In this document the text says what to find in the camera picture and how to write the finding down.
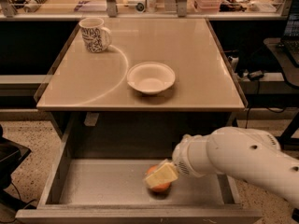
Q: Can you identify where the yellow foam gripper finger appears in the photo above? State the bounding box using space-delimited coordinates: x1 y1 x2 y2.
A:
143 160 178 189

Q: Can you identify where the orange fruit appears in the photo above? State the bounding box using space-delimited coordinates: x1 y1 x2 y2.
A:
146 165 171 193

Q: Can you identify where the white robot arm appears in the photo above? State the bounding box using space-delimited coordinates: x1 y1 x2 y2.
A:
144 127 299 208

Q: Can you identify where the open grey drawer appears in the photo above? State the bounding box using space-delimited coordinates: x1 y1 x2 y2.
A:
17 112 262 224

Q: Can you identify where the grey cabinet with counter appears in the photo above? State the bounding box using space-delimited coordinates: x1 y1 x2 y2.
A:
34 17 249 142

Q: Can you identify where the white paper bowl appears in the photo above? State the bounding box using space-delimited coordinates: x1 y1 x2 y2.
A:
127 62 176 95

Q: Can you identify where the black power adapter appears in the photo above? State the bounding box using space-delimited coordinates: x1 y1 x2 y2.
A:
248 70 263 80

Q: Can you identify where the black patterned white mug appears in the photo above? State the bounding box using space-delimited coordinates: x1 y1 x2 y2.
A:
79 18 112 53

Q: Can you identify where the black chair base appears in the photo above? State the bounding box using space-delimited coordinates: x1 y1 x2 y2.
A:
0 125 35 211

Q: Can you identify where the black laptop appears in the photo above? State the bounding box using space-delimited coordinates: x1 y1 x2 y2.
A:
281 2 299 66

